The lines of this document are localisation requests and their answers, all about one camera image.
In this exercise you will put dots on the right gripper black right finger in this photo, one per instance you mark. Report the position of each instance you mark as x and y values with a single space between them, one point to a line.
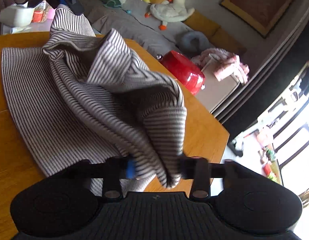
196 169

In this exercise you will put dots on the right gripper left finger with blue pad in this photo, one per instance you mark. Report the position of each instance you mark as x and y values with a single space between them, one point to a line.
115 170

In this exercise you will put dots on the striped grey knit garment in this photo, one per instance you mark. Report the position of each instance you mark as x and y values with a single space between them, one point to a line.
81 97

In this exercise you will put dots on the grey sofa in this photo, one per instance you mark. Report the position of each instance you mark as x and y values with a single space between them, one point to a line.
130 22

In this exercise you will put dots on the white goose plush toy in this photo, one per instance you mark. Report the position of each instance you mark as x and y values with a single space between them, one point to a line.
169 11

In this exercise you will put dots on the grey round cushion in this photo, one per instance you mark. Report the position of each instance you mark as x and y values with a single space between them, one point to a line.
193 42

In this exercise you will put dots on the yellow sofa cushion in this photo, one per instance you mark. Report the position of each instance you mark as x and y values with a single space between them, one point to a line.
213 31

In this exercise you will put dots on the gold framed red picture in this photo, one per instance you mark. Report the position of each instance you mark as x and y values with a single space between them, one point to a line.
261 15

